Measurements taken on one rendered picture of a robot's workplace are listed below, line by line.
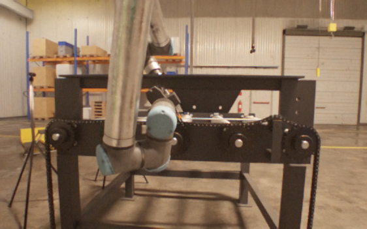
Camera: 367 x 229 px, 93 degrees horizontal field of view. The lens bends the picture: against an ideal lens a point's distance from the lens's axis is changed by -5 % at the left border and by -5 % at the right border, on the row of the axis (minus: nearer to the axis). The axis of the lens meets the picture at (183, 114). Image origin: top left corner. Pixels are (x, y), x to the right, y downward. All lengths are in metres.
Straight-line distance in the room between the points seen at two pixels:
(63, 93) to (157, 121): 0.71
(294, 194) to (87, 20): 12.27
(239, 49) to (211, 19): 2.17
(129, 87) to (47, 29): 13.39
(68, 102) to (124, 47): 0.73
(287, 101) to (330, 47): 11.34
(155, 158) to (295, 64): 10.84
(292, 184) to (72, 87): 1.22
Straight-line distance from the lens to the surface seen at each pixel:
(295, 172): 1.07
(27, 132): 5.59
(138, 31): 0.47
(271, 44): 11.04
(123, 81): 0.47
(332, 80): 12.12
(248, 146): 0.92
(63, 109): 1.16
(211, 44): 10.40
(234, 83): 0.97
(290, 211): 1.14
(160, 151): 0.60
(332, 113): 12.13
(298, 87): 1.04
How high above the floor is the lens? 1.04
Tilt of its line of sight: 4 degrees down
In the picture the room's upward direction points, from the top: 1 degrees clockwise
